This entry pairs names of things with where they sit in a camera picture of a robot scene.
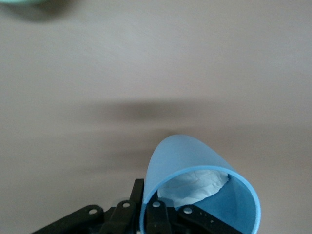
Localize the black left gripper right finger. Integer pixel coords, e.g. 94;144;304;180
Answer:
145;200;245;234

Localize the mint green bowl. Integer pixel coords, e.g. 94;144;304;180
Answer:
0;0;81;7

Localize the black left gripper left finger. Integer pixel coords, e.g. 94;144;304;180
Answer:
31;179;145;234

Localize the blue cup holding tissue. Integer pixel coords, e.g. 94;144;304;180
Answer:
138;134;261;234

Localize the crumpled white tissue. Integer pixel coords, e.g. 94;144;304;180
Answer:
157;170;230;209

